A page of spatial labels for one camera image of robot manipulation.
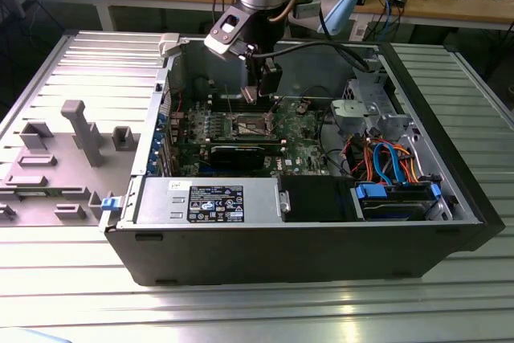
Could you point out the green motherboard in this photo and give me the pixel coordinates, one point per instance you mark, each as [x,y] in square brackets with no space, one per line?
[305,146]

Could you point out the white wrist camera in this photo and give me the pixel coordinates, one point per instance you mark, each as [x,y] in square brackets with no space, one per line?
[225,35]

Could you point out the silver power supply unit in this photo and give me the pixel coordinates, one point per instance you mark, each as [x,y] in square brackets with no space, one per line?
[160,202]

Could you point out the silver green CPU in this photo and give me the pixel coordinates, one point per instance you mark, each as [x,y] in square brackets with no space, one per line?
[250,95]

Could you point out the black PC case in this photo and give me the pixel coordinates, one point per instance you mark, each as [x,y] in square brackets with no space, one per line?
[281,254]

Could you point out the thin metal locking lever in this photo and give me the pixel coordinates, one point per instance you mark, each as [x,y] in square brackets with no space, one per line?
[229,103]

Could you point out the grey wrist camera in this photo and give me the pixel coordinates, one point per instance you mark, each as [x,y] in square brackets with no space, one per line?
[305,9]

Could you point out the RAM slot white latches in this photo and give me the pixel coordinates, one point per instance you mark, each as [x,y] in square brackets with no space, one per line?
[221,97]
[221,105]

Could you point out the CPU socket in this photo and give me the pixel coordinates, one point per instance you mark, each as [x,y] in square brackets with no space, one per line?
[249,126]

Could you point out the coin cell battery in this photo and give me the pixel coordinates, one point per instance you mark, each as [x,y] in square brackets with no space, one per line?
[301,109]

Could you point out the black graphics card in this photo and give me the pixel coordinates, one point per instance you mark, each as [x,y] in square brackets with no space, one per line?
[237,158]

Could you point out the copper curved tube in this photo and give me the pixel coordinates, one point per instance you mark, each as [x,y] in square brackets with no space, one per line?
[281,15]

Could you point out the grey parts rack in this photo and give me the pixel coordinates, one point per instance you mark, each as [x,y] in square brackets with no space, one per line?
[68,182]

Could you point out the hard disk in blue carrier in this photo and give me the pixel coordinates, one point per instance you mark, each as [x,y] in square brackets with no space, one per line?
[371,191]

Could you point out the blue plastic case latch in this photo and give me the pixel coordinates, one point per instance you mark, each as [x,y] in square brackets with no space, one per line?
[109,203]

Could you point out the silver metal drive cage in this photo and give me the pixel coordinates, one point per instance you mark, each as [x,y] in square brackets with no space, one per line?
[353,110]

